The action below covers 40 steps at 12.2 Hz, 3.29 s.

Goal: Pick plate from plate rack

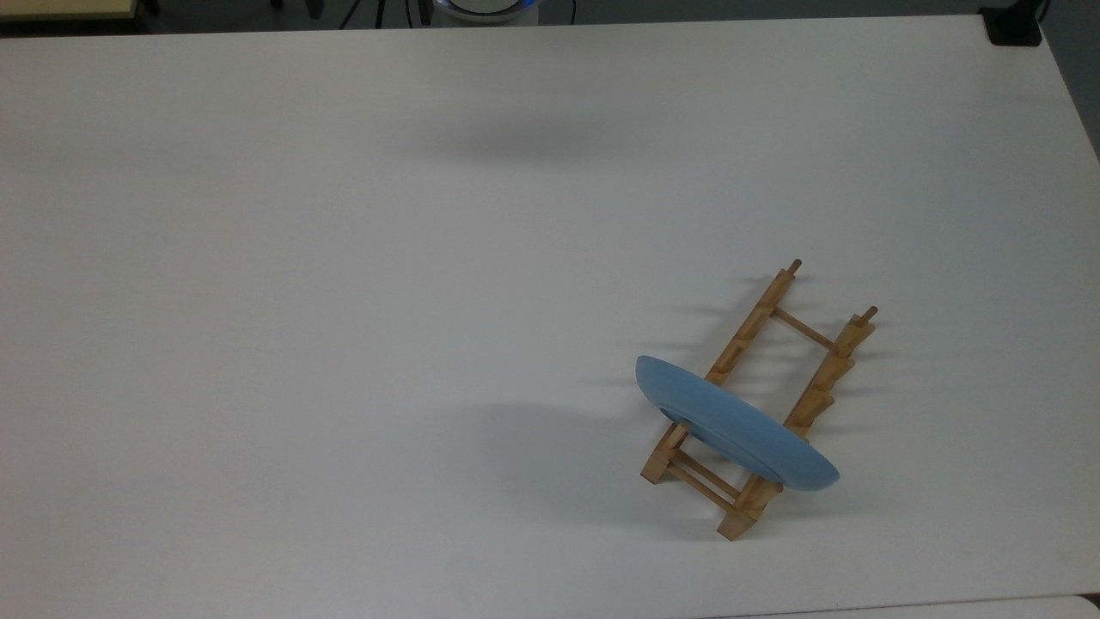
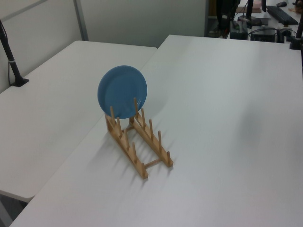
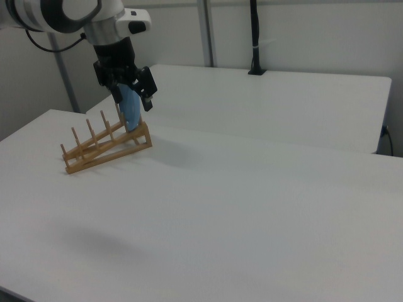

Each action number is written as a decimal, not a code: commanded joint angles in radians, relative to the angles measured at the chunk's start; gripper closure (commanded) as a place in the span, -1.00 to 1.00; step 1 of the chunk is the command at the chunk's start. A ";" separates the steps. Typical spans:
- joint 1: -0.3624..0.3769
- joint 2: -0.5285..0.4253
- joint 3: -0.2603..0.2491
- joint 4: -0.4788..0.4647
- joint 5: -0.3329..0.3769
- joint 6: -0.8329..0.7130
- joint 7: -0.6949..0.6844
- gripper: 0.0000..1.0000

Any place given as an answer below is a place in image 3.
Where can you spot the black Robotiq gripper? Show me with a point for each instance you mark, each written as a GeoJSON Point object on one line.
{"type": "Point", "coordinates": [113, 59]}

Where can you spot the blue plate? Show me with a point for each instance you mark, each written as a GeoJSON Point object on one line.
{"type": "Point", "coordinates": [130, 107]}

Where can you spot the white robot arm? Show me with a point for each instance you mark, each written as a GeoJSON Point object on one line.
{"type": "Point", "coordinates": [31, 12]}

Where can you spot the wooden plate rack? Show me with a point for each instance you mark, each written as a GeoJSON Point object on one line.
{"type": "Point", "coordinates": [108, 157]}

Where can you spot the grey aluminium frame post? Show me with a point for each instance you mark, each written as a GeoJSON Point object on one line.
{"type": "Point", "coordinates": [206, 31]}
{"type": "Point", "coordinates": [64, 69]}

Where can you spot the black camera pole with clamp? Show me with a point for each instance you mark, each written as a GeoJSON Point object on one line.
{"type": "Point", "coordinates": [255, 31]}

